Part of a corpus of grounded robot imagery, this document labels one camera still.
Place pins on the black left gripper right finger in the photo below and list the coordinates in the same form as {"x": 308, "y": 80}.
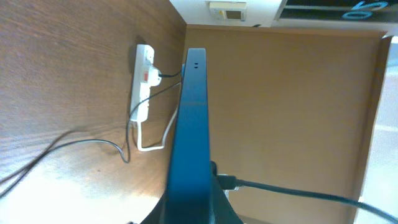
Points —
{"x": 221, "y": 209}

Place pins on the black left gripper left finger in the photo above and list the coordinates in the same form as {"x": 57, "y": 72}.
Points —
{"x": 156, "y": 216}

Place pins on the blue Samsung Galaxy smartphone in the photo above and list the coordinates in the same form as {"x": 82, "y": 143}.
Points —
{"x": 189, "y": 180}

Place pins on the white USB charger plug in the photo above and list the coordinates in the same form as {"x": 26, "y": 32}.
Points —
{"x": 150, "y": 76}

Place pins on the white power strip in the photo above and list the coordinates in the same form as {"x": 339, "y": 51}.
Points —
{"x": 140, "y": 87}

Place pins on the white wall thermostat panel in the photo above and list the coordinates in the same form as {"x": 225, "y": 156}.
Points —
{"x": 222, "y": 10}

